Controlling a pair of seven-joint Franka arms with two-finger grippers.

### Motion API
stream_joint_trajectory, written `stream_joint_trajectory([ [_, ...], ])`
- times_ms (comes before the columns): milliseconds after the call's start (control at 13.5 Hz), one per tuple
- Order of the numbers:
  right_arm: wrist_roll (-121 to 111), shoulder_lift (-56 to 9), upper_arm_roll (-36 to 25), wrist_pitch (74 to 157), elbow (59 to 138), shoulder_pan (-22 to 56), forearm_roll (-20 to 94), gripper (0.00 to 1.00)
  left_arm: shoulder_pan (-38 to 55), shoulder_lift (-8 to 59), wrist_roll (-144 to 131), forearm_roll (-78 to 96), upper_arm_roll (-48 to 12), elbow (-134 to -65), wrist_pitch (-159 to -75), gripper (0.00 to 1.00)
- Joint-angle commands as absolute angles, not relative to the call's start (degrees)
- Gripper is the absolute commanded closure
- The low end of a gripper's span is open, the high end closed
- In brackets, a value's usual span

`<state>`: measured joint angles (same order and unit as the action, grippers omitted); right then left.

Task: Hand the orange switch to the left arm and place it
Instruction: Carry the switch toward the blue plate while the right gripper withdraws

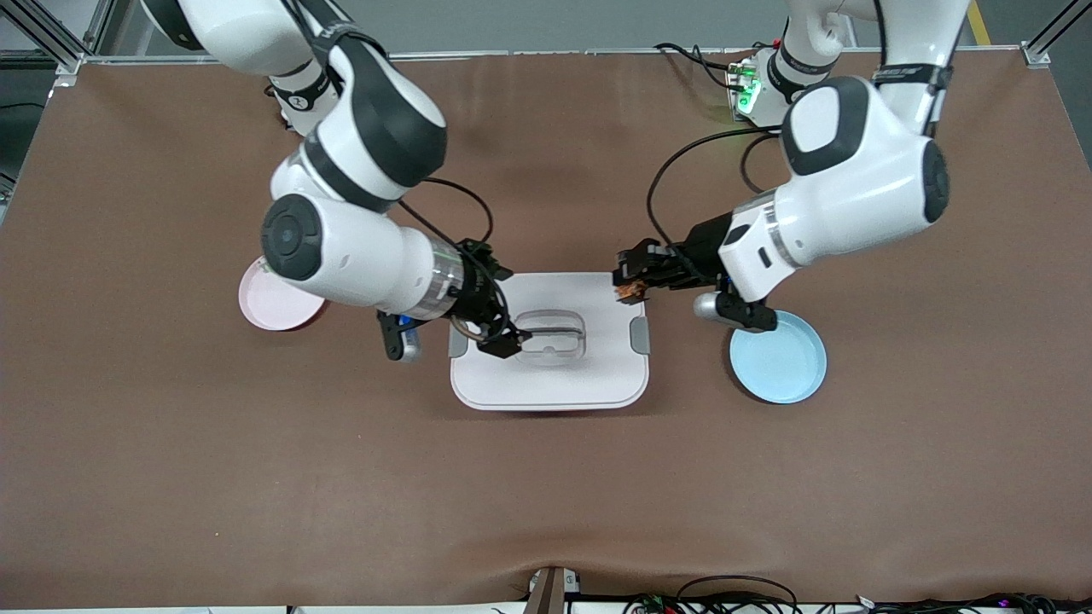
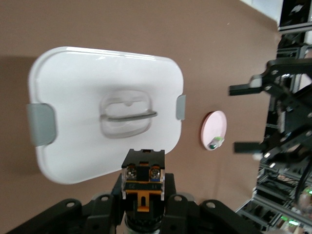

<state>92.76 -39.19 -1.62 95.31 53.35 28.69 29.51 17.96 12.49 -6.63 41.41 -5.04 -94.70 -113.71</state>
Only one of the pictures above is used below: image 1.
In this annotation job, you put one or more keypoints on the brown and grey edge bracket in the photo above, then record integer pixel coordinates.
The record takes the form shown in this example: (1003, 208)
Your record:
(546, 593)

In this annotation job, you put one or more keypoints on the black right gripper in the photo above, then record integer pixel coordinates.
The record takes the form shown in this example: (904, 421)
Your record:
(479, 289)

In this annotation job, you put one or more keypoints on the orange and black push switch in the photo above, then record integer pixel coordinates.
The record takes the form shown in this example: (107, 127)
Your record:
(631, 293)

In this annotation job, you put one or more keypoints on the white lidded storage box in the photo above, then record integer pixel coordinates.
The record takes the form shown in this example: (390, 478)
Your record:
(546, 384)

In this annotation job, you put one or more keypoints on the aluminium table frame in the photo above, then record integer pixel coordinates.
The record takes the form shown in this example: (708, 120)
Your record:
(554, 53)

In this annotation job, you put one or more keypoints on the brown table cover mat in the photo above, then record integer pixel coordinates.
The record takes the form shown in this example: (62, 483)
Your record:
(256, 469)

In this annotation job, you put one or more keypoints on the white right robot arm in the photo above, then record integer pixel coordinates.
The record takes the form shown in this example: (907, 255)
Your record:
(358, 256)

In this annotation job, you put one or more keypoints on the light blue round plate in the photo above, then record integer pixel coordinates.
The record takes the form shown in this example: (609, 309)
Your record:
(781, 371)

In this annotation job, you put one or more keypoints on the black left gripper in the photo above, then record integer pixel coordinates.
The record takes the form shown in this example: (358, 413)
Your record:
(698, 247)

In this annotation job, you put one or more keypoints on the pink round plate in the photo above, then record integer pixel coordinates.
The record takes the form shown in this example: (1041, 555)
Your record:
(273, 314)

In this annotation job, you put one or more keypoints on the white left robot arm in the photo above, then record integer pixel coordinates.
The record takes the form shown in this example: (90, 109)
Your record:
(853, 188)

